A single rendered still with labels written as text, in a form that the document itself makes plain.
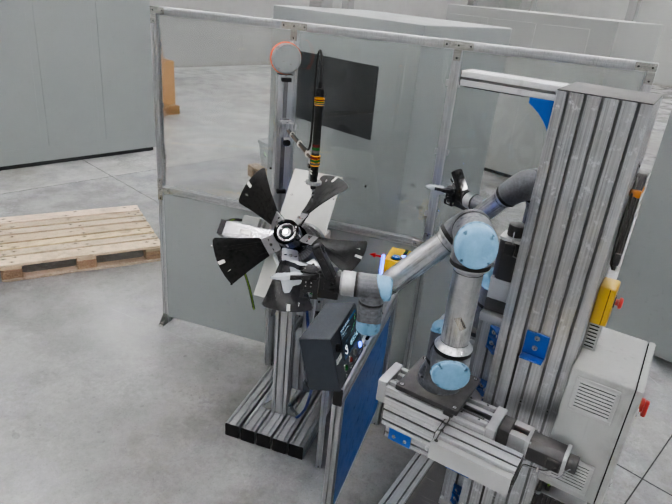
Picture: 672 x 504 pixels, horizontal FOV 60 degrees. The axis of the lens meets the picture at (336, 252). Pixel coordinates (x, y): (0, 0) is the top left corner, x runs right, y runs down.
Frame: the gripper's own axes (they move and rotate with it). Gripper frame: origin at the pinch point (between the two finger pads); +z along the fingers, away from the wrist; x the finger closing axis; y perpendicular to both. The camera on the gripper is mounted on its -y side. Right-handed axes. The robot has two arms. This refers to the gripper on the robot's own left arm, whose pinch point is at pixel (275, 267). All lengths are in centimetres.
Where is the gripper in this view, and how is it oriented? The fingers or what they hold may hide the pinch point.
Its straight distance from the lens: 174.6
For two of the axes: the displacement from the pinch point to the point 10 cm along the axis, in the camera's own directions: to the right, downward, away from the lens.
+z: -9.9, -1.3, 0.8
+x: 1.1, -2.8, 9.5
